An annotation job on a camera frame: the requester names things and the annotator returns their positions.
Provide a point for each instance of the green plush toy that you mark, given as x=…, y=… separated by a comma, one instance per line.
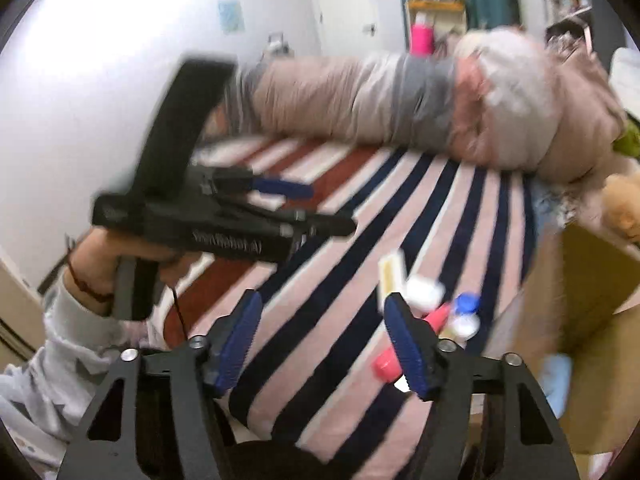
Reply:
x=628, y=143

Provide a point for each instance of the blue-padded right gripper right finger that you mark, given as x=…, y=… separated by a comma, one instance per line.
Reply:
x=414, y=342

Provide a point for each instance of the cluttered bookshelf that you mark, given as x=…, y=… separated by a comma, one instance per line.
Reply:
x=571, y=17

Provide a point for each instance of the blue white contact lens case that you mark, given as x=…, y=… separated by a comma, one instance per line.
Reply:
x=463, y=322

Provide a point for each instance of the blue wall poster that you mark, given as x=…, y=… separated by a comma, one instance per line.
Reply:
x=231, y=17

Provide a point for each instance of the white square case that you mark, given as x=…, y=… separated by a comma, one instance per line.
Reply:
x=423, y=295

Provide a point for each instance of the rolled beige patchwork duvet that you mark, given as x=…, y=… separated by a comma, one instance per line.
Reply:
x=500, y=100

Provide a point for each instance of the striped plush blanket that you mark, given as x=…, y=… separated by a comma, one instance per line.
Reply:
x=309, y=377

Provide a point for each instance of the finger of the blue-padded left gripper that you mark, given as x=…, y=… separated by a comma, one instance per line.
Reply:
x=279, y=187
x=313, y=223

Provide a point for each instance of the yellow shelf cabinet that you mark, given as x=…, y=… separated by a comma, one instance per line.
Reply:
x=442, y=15

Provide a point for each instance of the brown cardboard box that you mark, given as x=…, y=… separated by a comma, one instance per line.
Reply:
x=581, y=299

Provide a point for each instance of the pink water bottle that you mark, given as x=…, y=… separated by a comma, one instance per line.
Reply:
x=421, y=36

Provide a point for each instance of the tan plush toy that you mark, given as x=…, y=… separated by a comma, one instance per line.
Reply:
x=621, y=205

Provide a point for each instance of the white door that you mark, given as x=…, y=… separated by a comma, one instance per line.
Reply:
x=360, y=27

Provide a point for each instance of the white case yellow label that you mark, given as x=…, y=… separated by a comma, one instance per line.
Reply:
x=391, y=276

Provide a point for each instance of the grey left sleeve forearm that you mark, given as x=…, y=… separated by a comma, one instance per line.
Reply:
x=43, y=400

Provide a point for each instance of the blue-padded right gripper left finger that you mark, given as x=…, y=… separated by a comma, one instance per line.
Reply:
x=229, y=340

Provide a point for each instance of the person's left hand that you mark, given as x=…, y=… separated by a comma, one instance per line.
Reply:
x=91, y=267

